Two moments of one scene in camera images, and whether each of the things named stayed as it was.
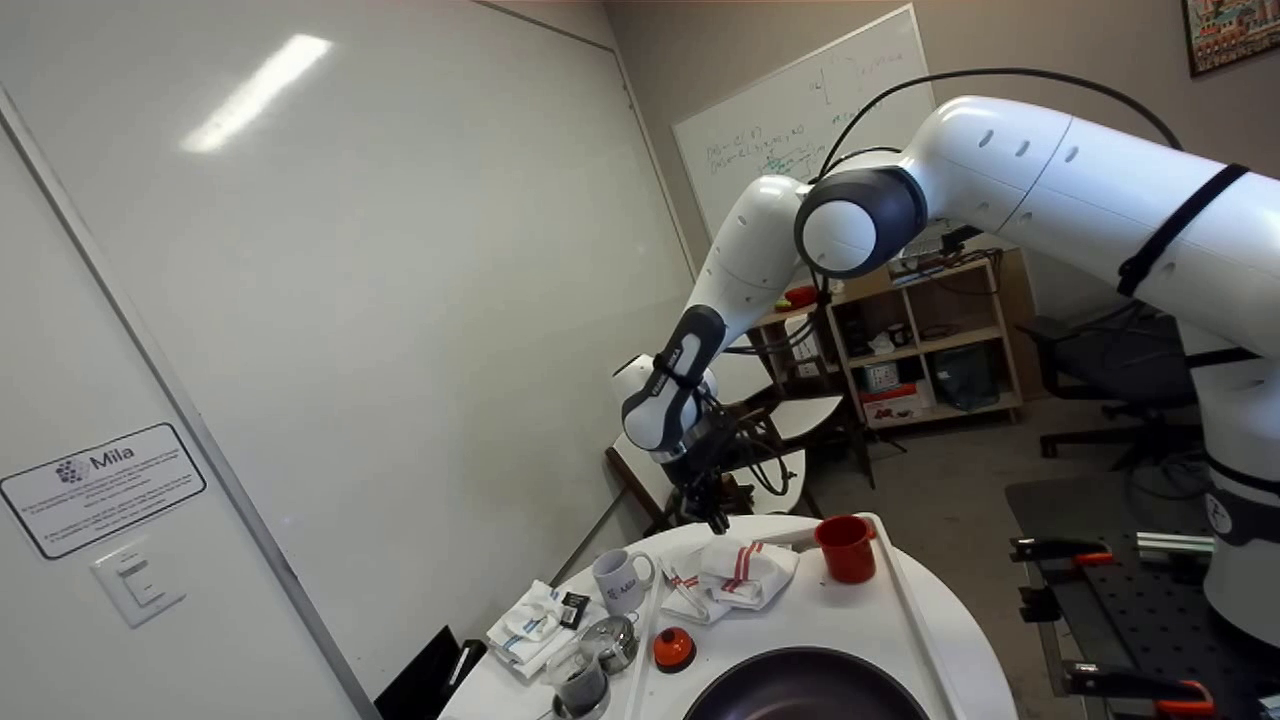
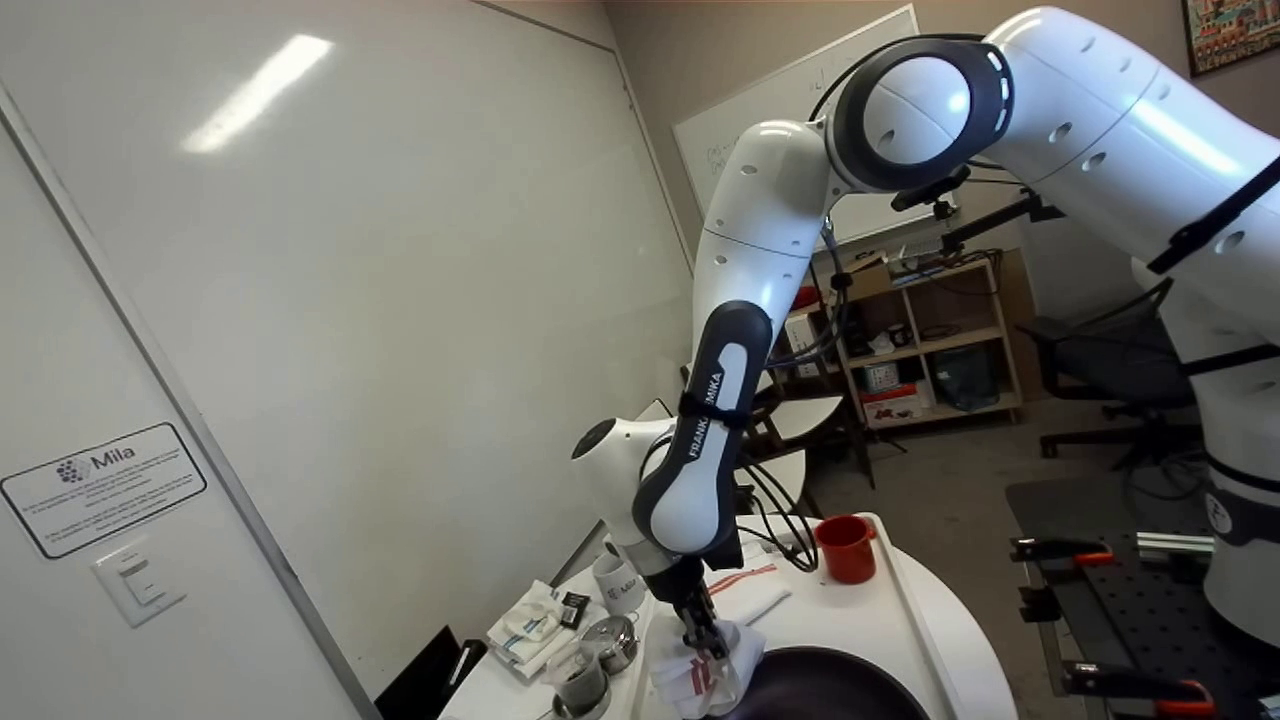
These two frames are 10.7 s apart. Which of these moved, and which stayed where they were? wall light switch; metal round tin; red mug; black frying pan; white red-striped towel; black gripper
Moved: black gripper; white red-striped towel
Stayed: red mug; wall light switch; black frying pan; metal round tin
